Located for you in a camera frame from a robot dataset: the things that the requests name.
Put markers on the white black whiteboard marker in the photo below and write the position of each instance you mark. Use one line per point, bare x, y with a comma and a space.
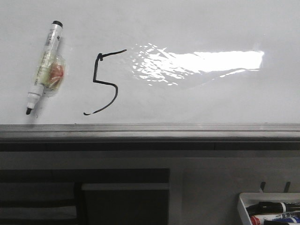
45, 64

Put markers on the white whiteboard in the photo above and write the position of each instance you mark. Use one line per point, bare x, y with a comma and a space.
155, 61

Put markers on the white marker tray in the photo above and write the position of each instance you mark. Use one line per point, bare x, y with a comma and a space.
247, 199

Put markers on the left metal tray hook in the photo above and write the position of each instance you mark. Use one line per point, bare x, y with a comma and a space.
262, 186

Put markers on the metal tray hook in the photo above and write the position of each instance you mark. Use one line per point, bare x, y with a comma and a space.
262, 186
287, 186

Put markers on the dark cabinet box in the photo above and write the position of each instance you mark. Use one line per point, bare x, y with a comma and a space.
84, 197

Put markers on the black marker in tray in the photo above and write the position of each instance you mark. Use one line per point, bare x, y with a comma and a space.
272, 207

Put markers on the red marker in tray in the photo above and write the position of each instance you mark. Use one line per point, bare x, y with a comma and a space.
283, 217

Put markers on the right metal tray hook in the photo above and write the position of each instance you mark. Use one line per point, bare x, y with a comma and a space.
287, 186

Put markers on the blue marker in tray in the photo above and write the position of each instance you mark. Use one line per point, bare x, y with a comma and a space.
281, 222

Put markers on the aluminium whiteboard frame rail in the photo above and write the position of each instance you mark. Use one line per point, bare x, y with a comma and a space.
109, 137

